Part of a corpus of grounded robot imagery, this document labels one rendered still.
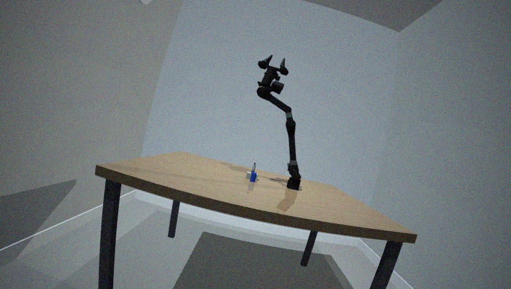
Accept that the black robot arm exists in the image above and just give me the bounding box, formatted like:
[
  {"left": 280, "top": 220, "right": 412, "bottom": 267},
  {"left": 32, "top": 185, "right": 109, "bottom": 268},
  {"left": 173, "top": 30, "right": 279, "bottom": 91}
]
[{"left": 257, "top": 73, "right": 301, "bottom": 191}]

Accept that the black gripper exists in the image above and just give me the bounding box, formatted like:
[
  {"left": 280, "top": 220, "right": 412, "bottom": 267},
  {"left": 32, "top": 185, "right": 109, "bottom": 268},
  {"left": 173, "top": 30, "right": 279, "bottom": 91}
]
[{"left": 258, "top": 55, "right": 289, "bottom": 79}]

